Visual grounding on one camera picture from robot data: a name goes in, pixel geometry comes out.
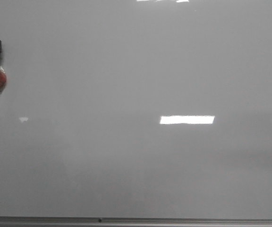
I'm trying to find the red round magnet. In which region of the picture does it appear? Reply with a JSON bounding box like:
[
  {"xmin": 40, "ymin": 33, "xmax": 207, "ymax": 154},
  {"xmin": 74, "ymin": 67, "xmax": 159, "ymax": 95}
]
[{"xmin": 0, "ymin": 66, "xmax": 7, "ymax": 93}]

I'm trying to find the white whiteboard with metal frame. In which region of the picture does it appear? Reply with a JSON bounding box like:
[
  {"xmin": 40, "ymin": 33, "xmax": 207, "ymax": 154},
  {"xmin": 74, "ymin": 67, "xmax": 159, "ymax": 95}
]
[{"xmin": 0, "ymin": 0, "xmax": 272, "ymax": 227}]

